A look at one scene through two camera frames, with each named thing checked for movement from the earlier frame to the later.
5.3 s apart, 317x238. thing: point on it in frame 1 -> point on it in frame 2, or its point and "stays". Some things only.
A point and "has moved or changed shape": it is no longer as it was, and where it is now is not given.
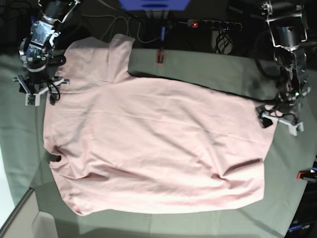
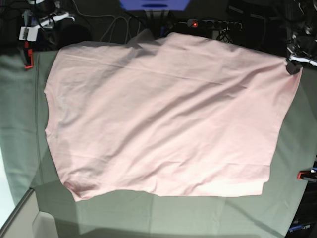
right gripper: [289, 112] -> [294, 67]
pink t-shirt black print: [123, 144] has moved or changed shape
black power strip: [212, 25] stays
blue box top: [143, 5] stays
